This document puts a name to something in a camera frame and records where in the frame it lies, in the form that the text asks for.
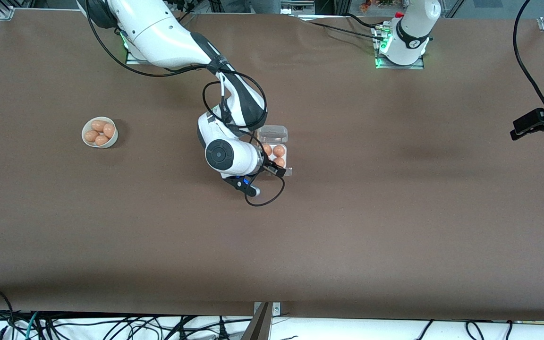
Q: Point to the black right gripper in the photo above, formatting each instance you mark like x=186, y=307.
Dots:
x=269, y=165

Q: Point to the clear plastic egg box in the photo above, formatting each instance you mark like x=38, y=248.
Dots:
x=274, y=133

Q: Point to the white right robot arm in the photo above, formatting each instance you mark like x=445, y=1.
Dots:
x=168, y=38

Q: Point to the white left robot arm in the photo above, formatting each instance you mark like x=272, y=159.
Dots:
x=411, y=28

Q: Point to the brown egg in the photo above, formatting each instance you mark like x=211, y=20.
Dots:
x=98, y=125
x=267, y=149
x=280, y=162
x=279, y=150
x=108, y=130
x=91, y=136
x=101, y=140

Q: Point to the brown table cover mat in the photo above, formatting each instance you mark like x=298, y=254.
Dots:
x=395, y=212

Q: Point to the dark metal bar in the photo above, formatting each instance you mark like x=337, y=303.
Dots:
x=259, y=328

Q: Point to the small white bowl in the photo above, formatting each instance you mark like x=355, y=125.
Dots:
x=111, y=140

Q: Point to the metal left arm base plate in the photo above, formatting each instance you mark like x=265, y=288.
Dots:
x=402, y=67

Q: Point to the metal table bracket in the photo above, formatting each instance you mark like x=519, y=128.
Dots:
x=276, y=309

